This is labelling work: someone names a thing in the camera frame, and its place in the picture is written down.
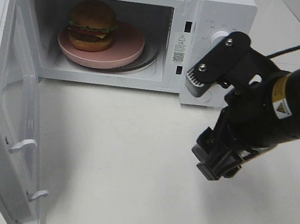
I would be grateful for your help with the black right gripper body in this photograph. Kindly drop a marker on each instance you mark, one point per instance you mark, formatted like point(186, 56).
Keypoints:
point(249, 125)

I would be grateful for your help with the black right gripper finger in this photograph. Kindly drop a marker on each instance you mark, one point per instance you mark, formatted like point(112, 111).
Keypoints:
point(214, 67)
point(216, 158)

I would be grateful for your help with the round microwave door button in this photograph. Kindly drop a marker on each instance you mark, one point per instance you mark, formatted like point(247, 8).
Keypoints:
point(204, 98)

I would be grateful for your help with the pink round plate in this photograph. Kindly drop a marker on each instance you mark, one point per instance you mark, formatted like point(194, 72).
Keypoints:
point(128, 45)

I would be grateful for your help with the toy burger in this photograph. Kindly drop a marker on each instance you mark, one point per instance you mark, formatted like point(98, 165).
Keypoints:
point(91, 26)

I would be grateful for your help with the white microwave door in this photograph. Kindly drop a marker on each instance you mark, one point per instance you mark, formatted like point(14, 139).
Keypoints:
point(20, 190)

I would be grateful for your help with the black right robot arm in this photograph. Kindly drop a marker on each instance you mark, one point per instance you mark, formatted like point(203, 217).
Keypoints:
point(291, 112)

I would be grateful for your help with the upper white microwave knob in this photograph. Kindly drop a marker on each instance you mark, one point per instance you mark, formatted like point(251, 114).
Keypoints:
point(217, 36)

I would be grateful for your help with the white warning label sticker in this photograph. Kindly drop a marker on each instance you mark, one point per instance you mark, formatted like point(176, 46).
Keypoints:
point(180, 48)

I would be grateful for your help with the glass microwave turntable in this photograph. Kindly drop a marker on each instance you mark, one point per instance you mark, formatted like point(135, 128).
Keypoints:
point(149, 54)

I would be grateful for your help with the white microwave oven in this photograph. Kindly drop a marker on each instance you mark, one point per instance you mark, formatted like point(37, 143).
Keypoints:
point(159, 21)

